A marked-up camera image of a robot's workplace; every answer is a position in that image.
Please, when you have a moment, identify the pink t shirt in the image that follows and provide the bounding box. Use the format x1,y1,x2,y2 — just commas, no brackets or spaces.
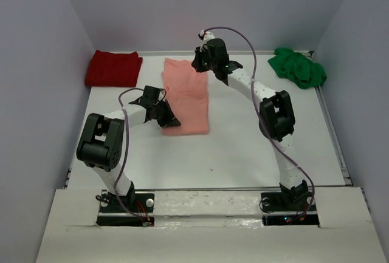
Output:
161,58,209,136

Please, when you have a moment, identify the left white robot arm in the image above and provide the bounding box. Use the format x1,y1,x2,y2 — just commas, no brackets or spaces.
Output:
76,86,181,211

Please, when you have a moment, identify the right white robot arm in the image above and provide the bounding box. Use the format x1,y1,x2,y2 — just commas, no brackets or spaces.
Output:
191,32,314,219

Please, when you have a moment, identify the folded red t shirt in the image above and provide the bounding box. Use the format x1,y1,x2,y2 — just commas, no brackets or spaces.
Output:
84,50,143,87

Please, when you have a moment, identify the crumpled green t shirt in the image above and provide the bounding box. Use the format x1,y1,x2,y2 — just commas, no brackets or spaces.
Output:
267,47,327,89

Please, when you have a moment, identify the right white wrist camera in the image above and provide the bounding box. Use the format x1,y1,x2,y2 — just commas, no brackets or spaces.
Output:
198,30,215,43

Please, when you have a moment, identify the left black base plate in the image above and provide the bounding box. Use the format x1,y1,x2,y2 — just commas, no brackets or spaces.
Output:
95,191,155,227

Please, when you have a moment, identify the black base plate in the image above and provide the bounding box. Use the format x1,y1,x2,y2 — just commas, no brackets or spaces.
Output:
95,191,155,227
258,192,320,227

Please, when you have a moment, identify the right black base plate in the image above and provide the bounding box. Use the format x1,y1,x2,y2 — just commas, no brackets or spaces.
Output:
258,192,320,227

